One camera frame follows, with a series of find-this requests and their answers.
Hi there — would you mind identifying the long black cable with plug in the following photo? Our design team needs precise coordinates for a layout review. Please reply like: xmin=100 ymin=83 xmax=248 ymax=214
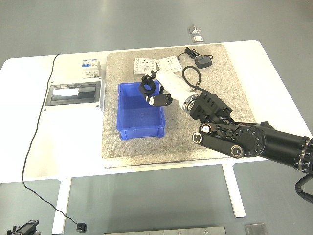
xmin=21 ymin=53 xmax=88 ymax=233

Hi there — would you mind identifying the long metal floor plate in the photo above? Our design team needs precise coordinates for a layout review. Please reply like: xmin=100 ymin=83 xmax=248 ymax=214
xmin=104 ymin=226 xmax=227 ymax=235

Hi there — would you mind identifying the black hexagonal nut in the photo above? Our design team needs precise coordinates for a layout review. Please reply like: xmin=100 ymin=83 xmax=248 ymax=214
xmin=139 ymin=79 xmax=158 ymax=95

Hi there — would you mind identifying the grey-brown mat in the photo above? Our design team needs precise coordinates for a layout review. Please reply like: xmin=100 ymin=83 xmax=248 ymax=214
xmin=101 ymin=44 xmax=257 ymax=169

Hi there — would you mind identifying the black power adapter with cord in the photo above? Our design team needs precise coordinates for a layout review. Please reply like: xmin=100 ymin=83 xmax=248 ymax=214
xmin=178 ymin=47 xmax=213 ymax=70

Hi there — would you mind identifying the square grey floor plate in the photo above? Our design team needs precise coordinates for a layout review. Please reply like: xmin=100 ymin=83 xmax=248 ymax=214
xmin=245 ymin=222 xmax=267 ymax=235

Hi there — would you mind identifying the blue plastic box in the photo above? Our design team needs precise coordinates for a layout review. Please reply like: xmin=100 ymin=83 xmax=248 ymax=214
xmin=115 ymin=82 xmax=166 ymax=141

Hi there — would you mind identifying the white circuit breaker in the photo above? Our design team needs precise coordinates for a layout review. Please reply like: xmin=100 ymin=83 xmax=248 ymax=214
xmin=80 ymin=59 xmax=101 ymax=79

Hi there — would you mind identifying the white table leg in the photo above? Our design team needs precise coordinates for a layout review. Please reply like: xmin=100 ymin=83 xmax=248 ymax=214
xmin=51 ymin=177 xmax=73 ymax=235
xmin=221 ymin=163 xmax=246 ymax=218

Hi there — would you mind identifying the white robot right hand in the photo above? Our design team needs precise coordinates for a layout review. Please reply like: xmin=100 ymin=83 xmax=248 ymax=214
xmin=138 ymin=69 xmax=196 ymax=108

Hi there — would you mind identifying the grey electrical distribution box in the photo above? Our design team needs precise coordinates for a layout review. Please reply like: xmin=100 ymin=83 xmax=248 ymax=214
xmin=43 ymin=76 xmax=106 ymax=113

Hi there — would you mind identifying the white wall socket panel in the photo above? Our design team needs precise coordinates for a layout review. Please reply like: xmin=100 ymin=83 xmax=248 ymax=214
xmin=156 ymin=55 xmax=183 ymax=73
xmin=133 ymin=58 xmax=157 ymax=75

